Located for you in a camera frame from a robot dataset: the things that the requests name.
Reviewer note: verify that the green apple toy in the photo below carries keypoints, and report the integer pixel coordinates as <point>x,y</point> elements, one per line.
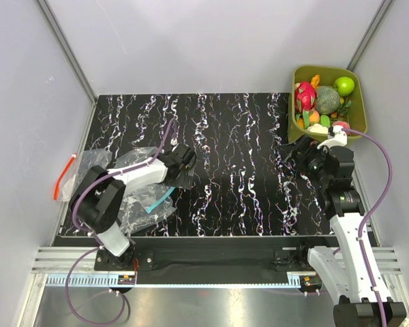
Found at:
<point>344,86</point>

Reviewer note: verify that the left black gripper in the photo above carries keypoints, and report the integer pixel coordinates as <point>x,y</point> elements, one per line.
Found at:
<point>185,180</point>

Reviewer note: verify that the orange fruit toy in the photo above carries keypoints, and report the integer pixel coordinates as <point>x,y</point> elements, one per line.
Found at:
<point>314,117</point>

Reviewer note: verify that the clear bag orange zipper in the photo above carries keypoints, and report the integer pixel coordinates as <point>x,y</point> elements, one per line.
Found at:
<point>76,169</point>

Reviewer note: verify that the olive green plastic bin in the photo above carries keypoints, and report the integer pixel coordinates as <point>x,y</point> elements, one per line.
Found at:
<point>350,113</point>

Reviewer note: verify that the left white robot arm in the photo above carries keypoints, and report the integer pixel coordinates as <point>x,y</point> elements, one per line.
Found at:
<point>97,201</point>

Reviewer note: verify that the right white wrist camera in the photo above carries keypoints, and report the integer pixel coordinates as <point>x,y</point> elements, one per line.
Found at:
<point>337,136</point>

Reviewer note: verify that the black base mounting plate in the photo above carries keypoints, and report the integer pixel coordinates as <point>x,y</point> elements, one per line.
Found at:
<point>277,253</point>

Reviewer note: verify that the clear bag teal zipper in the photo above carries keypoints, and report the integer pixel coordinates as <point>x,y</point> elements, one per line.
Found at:
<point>146,200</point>

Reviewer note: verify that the black marbled table mat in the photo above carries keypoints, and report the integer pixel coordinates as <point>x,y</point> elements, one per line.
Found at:
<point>243,184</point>

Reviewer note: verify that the red dragon fruit toy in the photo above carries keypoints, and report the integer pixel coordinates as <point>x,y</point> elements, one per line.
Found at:
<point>305,97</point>

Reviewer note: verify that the green cantaloupe melon toy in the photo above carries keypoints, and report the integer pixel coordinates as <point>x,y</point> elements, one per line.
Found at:
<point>328,100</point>

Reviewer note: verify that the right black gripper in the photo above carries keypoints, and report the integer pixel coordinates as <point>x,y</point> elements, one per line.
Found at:
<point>307,146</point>

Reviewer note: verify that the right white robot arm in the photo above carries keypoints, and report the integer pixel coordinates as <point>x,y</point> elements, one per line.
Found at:
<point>355,284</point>

